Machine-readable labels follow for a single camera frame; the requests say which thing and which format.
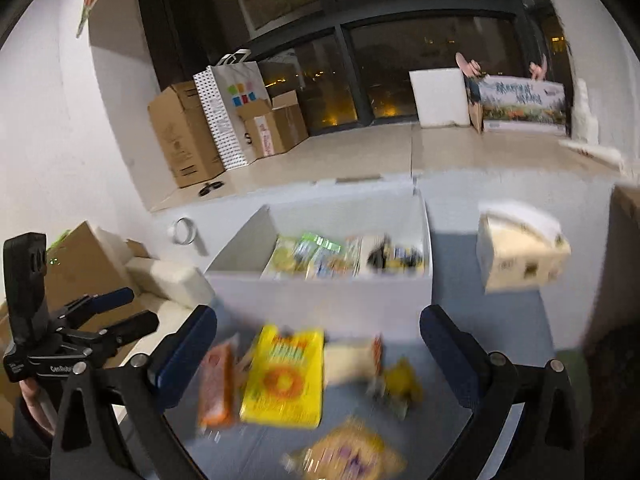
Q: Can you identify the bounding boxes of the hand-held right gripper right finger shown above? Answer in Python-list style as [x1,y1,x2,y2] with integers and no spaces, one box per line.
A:
[419,304,588,480]

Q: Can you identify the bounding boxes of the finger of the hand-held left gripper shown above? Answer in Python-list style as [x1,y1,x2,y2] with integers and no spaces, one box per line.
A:
[57,287,136,328]
[62,310,160,356]

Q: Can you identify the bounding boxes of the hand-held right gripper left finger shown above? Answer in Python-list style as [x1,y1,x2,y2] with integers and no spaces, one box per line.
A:
[50,305,218,480]

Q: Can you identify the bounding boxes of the yellow candy wrapper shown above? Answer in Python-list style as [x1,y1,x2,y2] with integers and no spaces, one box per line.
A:
[382,359,425,405]

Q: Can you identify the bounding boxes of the cream snack packet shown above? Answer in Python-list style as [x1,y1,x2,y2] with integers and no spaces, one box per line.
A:
[324,337,384,387]

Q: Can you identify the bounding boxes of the yellow orange snack packet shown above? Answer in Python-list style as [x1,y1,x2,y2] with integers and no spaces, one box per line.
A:
[240,325,326,428]

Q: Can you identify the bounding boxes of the small black snack packet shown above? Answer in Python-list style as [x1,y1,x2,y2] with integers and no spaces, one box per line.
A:
[367,235,426,273]

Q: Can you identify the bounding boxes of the white cardboard box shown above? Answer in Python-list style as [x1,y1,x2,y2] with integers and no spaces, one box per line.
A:
[205,195,433,341]

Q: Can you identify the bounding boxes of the white black-print snack packet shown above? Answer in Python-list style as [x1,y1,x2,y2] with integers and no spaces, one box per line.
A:
[345,237,364,276]

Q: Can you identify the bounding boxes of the yellow-green snack bag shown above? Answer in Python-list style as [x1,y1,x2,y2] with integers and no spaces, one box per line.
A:
[265,235,301,277]

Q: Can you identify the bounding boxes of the large cream cartoon snack bag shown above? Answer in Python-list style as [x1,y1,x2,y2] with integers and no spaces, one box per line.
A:
[284,417,407,477]

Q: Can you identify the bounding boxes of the green snack packet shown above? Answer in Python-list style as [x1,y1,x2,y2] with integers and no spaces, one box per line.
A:
[320,237,351,277]
[295,232,331,276]

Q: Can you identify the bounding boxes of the person's left forearm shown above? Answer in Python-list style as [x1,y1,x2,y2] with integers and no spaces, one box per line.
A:
[0,405,53,480]

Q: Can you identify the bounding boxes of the person's left hand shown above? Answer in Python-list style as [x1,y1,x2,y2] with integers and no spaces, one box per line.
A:
[19,374,60,437]

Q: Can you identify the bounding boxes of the white foam block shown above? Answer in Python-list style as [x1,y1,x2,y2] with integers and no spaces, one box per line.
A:
[125,255,216,311]

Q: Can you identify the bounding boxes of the white tape roll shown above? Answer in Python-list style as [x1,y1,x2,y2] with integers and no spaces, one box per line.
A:
[172,217,198,246]

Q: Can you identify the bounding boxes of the cream tissue box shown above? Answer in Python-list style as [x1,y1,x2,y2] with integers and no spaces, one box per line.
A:
[475,200,572,295]

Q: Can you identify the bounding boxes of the large brown cardboard box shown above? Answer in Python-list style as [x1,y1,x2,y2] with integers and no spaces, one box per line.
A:
[147,81,226,189]

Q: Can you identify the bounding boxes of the black dotted paper bag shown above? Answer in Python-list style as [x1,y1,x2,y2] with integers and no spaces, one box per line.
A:
[192,66,249,171]

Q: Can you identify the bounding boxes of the small brown cardboard box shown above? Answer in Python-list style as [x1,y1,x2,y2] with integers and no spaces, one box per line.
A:
[239,91,310,158]

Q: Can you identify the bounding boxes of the white paper bag coloured squares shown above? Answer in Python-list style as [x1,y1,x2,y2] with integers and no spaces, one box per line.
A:
[210,50,273,161]

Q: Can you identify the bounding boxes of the white tube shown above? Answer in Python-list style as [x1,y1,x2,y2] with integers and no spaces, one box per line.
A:
[559,139,626,171]

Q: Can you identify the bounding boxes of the white foam box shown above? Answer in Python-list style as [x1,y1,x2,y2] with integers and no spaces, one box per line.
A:
[409,67,472,128]

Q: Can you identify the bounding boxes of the long landscape printed box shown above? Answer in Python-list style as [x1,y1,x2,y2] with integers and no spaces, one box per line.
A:
[477,75,571,137]

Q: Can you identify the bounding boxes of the dark window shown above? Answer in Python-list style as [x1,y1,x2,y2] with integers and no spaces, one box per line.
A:
[135,0,571,136]

